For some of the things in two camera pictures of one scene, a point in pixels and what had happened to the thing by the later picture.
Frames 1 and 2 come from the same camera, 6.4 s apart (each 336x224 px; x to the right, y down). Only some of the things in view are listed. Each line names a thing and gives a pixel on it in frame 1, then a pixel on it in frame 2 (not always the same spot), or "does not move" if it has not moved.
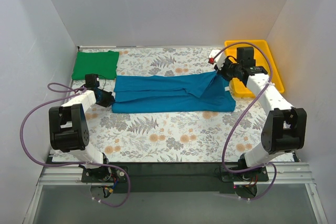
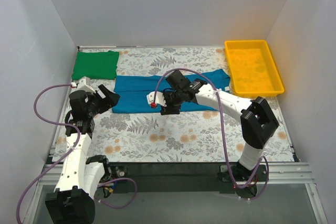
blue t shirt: [205, 92] does not move
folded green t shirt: [104, 64] does not move
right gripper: [222, 69] -> [169, 105]
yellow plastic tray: [261, 60] does not move
